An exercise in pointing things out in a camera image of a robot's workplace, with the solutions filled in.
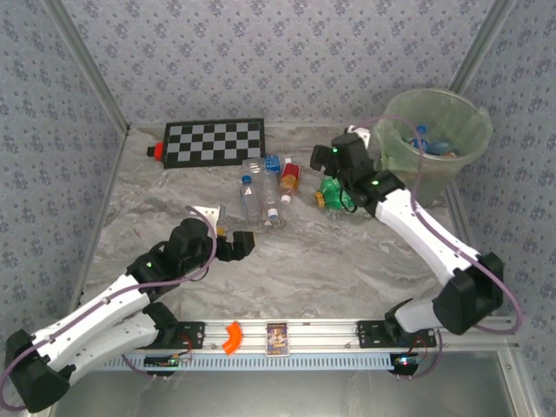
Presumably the green soda bottle yellow cap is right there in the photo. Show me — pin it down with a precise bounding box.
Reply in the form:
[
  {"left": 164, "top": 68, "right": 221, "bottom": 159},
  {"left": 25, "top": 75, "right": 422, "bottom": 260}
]
[{"left": 314, "top": 186, "right": 361, "bottom": 215}]

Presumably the orange juice bottle red label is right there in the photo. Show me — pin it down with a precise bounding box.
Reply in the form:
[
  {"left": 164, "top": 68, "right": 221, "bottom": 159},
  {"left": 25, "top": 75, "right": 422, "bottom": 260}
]
[{"left": 279, "top": 163, "right": 303, "bottom": 206}]

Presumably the clear bottle blue cap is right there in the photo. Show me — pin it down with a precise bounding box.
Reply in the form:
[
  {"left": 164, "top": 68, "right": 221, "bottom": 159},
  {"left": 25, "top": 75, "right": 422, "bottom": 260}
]
[{"left": 238, "top": 174, "right": 264, "bottom": 228}]

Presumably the crushed clear bottle blue label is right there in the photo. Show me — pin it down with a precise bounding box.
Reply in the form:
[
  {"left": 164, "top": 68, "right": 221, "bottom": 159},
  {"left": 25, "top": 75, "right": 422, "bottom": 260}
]
[{"left": 242, "top": 155, "right": 293, "bottom": 175}]

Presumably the clear bottle white cap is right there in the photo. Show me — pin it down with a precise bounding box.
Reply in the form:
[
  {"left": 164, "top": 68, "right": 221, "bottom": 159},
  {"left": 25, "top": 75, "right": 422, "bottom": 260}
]
[{"left": 261, "top": 172, "right": 280, "bottom": 220}]

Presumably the bin with green liner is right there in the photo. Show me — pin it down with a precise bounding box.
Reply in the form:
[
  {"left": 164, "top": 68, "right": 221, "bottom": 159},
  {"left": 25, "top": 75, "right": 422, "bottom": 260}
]
[{"left": 373, "top": 88, "right": 495, "bottom": 209}]

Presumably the orange curved plastic piece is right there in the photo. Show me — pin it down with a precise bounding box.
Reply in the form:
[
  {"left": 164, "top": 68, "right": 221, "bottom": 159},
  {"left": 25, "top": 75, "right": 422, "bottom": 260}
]
[{"left": 222, "top": 320, "right": 244, "bottom": 356}]

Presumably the colourful picture card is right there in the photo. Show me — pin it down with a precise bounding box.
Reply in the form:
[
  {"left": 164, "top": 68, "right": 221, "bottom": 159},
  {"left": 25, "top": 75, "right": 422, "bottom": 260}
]
[{"left": 264, "top": 320, "right": 290, "bottom": 358}]

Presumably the black grey checkerboard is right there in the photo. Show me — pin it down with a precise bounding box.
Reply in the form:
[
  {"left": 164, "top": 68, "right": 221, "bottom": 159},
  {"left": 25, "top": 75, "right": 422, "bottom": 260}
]
[{"left": 161, "top": 117, "right": 267, "bottom": 171}]

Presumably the grey metal panel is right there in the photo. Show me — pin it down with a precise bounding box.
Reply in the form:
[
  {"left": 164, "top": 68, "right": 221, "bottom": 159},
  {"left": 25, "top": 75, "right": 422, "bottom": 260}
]
[{"left": 25, "top": 352, "right": 533, "bottom": 417}]

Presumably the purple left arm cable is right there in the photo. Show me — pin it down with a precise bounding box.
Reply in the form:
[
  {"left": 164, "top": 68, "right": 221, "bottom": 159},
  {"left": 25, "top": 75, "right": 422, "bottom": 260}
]
[{"left": 0, "top": 206, "right": 218, "bottom": 412}]

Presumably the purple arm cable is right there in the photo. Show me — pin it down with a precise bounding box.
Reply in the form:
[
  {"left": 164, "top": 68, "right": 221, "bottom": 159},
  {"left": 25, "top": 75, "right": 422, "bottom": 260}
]
[
  {"left": 0, "top": 206, "right": 218, "bottom": 412},
  {"left": 352, "top": 115, "right": 525, "bottom": 380}
]

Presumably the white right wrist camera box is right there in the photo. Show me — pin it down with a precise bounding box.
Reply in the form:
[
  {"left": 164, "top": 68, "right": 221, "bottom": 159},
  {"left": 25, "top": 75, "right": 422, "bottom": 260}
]
[{"left": 346, "top": 125, "right": 371, "bottom": 149}]

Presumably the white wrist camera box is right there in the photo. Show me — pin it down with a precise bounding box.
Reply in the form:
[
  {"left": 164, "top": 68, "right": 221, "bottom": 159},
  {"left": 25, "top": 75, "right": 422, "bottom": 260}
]
[
  {"left": 346, "top": 125, "right": 371, "bottom": 149},
  {"left": 190, "top": 204, "right": 228, "bottom": 231}
]

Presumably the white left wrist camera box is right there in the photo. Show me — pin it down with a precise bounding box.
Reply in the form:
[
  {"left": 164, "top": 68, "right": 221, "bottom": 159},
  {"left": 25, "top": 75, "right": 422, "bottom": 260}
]
[{"left": 190, "top": 204, "right": 228, "bottom": 231}]

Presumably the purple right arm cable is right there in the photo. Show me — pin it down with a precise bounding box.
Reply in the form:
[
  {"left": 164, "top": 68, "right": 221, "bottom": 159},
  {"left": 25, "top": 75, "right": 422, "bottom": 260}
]
[{"left": 352, "top": 115, "right": 525, "bottom": 380}]

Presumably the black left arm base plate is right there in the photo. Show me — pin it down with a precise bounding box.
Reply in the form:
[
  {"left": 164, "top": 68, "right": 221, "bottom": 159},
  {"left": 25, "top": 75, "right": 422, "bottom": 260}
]
[{"left": 126, "top": 321, "right": 206, "bottom": 349}]

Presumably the pale blue slotted cable duct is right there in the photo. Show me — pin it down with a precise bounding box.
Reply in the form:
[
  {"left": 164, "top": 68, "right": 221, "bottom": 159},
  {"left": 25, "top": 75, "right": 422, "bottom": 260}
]
[{"left": 93, "top": 351, "right": 394, "bottom": 373}]

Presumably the aluminium mounting rail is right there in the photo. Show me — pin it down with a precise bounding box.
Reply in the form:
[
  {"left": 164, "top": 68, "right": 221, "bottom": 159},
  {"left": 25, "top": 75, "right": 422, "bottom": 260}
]
[{"left": 125, "top": 318, "right": 520, "bottom": 353}]

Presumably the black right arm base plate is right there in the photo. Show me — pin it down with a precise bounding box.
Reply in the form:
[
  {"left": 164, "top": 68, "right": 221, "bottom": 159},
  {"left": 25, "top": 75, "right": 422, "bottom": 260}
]
[{"left": 356, "top": 320, "right": 438, "bottom": 348}]

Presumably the aluminium frame post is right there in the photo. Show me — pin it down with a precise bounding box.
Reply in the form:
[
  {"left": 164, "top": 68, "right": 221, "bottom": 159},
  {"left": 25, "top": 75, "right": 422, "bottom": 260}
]
[
  {"left": 45, "top": 0, "right": 132, "bottom": 134},
  {"left": 448, "top": 0, "right": 519, "bottom": 93}
]

